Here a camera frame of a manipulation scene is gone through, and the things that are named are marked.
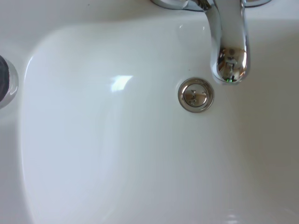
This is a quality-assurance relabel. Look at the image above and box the chrome sink drain stopper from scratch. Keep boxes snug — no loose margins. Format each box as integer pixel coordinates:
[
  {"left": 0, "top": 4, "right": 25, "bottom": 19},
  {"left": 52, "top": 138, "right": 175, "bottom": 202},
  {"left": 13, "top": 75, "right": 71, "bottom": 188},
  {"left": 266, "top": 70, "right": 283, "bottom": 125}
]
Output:
[{"left": 178, "top": 77, "right": 215, "bottom": 113}]

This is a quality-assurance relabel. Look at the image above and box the white ceramic sink basin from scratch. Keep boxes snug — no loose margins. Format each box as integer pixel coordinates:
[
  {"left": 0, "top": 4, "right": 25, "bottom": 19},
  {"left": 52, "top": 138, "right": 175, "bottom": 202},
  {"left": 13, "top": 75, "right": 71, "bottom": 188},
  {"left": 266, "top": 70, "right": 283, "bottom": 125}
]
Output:
[{"left": 0, "top": 0, "right": 299, "bottom": 224}]

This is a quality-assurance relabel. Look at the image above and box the chrome faucet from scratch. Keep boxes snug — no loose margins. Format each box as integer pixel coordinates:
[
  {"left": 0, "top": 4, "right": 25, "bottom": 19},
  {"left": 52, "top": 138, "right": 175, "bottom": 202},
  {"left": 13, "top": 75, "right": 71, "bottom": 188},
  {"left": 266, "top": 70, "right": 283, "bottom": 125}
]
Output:
[{"left": 149, "top": 0, "right": 252, "bottom": 85}]

